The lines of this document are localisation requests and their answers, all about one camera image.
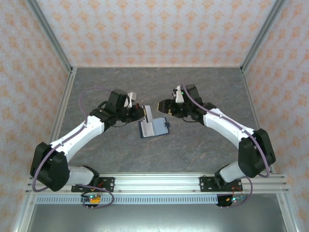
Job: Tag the white card black stripe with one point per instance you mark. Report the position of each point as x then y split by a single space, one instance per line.
149 113

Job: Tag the blue card holder wallet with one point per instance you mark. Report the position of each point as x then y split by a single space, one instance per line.
160 126

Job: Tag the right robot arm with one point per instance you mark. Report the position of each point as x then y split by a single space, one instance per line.
258 154

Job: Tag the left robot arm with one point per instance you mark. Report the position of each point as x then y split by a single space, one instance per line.
50 166

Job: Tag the plain white card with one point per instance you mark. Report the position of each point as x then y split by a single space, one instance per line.
147 129

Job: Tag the small controller circuit board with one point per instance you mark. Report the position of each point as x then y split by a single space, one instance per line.
90 198
233 200

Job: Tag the grey metal panel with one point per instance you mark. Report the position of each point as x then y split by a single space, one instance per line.
154 220

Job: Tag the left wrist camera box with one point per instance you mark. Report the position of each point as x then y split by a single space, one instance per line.
131 99

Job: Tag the aluminium side rail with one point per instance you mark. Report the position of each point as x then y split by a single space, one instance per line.
248 96
66 96

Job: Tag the aluminium mounting rail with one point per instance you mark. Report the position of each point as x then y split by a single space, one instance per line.
157 183

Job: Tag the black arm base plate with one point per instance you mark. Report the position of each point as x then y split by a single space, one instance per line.
108 183
205 183

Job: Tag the aluminium frame post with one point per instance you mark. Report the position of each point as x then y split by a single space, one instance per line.
263 36
48 36

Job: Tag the aluminium frame leg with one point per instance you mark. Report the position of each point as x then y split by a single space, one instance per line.
287 215
24 215

